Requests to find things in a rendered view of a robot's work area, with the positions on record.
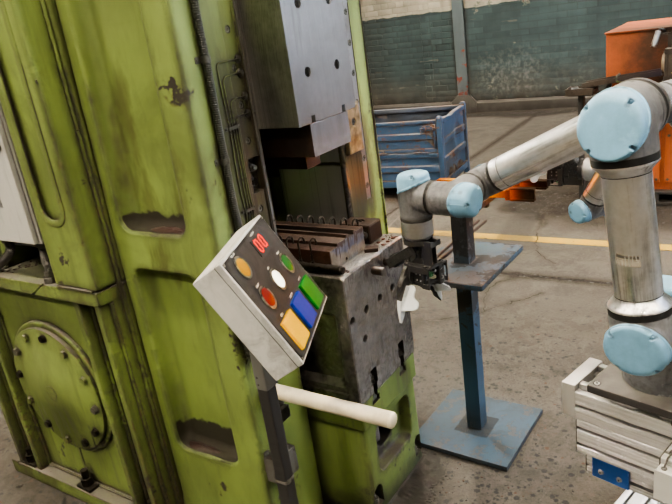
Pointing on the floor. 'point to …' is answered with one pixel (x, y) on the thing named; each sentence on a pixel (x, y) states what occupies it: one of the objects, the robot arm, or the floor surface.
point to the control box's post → (275, 431)
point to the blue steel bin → (423, 141)
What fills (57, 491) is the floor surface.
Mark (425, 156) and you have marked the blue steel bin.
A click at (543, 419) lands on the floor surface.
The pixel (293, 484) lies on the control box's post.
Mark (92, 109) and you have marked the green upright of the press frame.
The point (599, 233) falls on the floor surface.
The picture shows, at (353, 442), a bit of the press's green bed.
